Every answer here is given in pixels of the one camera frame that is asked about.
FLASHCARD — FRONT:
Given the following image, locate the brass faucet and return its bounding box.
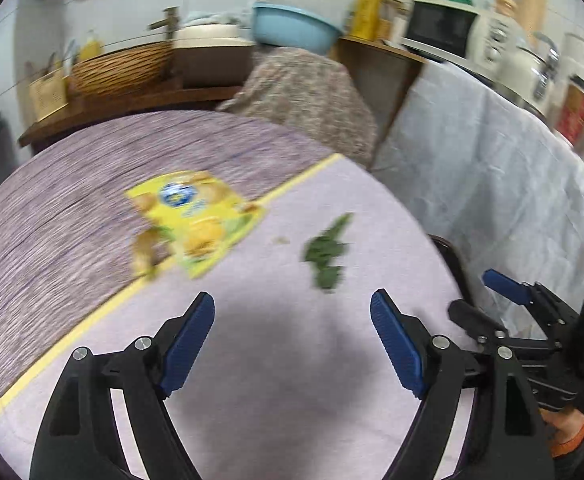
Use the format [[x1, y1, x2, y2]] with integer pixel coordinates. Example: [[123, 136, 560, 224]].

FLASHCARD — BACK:
[[147, 6, 180, 41]]

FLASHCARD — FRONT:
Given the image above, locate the woven basket sink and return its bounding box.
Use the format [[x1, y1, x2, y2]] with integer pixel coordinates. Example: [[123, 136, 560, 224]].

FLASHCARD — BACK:
[[71, 41, 173, 98]]

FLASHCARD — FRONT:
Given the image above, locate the green vegetable scrap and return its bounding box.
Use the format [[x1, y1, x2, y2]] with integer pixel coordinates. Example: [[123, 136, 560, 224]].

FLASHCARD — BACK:
[[303, 212, 354, 292]]

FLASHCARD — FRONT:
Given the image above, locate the light blue basin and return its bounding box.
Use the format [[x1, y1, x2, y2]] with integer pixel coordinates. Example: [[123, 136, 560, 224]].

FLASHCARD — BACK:
[[252, 1, 343, 55]]

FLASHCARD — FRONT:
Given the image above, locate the white cloth cover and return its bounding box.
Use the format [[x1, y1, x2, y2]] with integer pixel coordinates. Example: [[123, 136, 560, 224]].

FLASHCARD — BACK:
[[371, 63, 584, 339]]

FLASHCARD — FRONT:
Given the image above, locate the yellow box package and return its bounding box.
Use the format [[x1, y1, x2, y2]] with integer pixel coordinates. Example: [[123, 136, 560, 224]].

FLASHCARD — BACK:
[[349, 0, 381, 41]]

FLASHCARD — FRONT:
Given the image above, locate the white kettle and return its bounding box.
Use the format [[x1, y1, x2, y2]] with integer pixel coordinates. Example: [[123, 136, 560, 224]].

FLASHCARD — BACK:
[[495, 32, 560, 115]]

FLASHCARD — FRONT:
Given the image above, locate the utensil holder box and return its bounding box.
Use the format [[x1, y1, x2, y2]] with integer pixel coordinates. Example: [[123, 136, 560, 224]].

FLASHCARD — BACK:
[[29, 68, 68, 122]]

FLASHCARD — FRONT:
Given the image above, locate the red paper cup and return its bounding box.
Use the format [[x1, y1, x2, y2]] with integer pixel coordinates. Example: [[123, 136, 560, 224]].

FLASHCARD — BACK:
[[556, 74, 584, 148]]

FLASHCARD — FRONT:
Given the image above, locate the yellow soap bottle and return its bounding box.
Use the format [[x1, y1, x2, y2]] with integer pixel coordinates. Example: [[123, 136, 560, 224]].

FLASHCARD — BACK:
[[78, 29, 103, 62]]

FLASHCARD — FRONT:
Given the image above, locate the yellow snack packet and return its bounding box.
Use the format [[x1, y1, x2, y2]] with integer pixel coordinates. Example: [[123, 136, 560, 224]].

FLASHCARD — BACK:
[[124, 170, 265, 278]]

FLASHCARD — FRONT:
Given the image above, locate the wooden counter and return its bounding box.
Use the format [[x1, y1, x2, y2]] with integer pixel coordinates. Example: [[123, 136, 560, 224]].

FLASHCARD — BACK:
[[18, 86, 242, 154]]

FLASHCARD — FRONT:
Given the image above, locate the brown white rice cooker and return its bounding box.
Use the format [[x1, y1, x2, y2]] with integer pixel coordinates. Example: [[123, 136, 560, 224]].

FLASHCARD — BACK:
[[173, 24, 255, 88]]

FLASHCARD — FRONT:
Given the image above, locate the white microwave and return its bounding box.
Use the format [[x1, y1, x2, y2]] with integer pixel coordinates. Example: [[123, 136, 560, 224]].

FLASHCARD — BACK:
[[401, 0, 480, 60]]

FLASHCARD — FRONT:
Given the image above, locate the dark trash bin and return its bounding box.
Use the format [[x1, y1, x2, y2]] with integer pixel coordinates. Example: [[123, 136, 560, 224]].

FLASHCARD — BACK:
[[429, 234, 474, 306]]

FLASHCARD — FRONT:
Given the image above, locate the person hand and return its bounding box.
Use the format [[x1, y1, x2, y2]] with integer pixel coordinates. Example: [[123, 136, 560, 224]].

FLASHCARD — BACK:
[[539, 406, 584, 458]]

